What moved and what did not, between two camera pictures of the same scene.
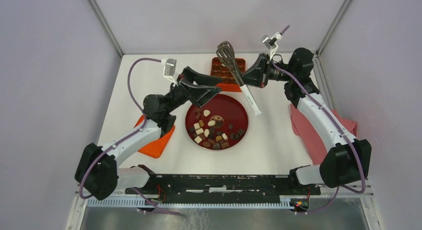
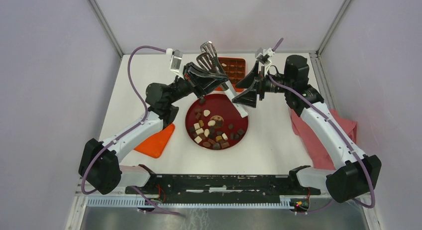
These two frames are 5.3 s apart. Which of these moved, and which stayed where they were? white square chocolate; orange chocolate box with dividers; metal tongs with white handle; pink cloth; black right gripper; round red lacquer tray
Moved: metal tongs with white handle; black right gripper
Stayed: pink cloth; round red lacquer tray; white square chocolate; orange chocolate box with dividers
